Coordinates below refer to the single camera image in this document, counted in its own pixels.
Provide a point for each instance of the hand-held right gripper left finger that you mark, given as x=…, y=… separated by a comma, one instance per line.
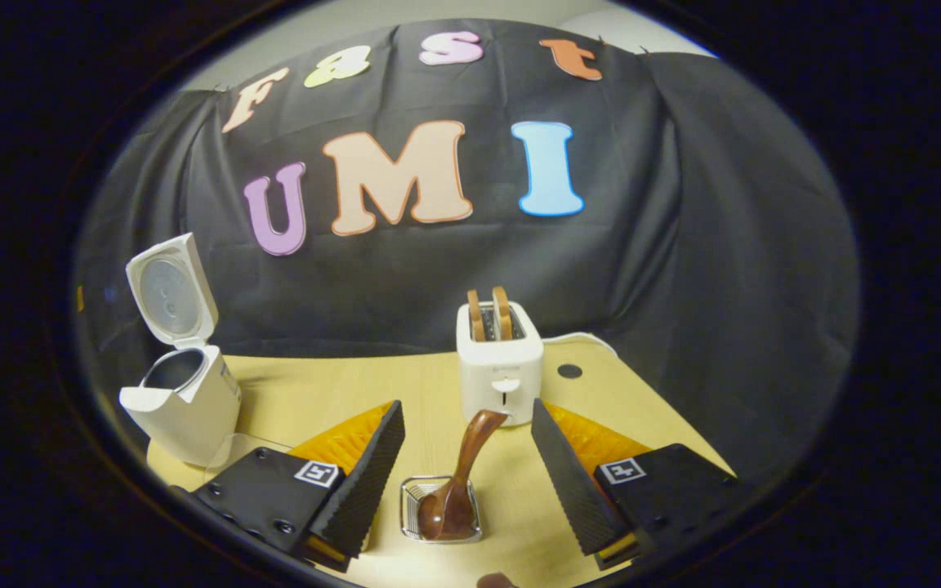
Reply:
x=360, y=482

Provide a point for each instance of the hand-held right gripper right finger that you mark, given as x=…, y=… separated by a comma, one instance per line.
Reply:
x=573, y=482

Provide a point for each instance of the clear chopstick holder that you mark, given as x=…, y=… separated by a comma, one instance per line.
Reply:
x=409, y=510

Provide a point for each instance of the brown wooden spoon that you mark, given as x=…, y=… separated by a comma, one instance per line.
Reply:
x=446, y=510

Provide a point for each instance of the white rice cooker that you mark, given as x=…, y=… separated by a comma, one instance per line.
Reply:
x=193, y=408

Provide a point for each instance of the clear plastic container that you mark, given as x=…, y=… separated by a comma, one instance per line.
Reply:
x=229, y=457

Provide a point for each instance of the white toaster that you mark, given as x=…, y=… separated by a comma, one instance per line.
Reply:
x=499, y=367

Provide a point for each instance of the toast bread slice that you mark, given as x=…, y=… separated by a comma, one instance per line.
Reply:
x=476, y=314
x=503, y=310

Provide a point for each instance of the black backdrop cloth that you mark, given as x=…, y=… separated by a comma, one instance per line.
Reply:
x=650, y=286

